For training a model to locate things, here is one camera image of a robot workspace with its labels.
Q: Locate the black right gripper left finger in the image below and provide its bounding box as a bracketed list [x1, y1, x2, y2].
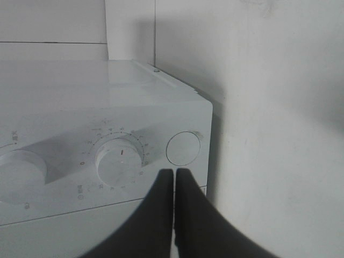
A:
[84, 169, 174, 257]

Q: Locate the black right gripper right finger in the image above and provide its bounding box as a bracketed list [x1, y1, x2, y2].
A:
[175, 168, 276, 257]

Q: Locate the white microwave door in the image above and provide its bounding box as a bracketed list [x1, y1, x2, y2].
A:
[1, 183, 150, 257]

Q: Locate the white round knob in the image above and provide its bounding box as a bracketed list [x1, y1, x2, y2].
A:
[95, 138, 142, 187]
[1, 150, 47, 204]

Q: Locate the white round door button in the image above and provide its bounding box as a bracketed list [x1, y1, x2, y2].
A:
[166, 131, 200, 166]

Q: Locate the white microwave oven body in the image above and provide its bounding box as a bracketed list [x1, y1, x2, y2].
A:
[0, 59, 213, 226]

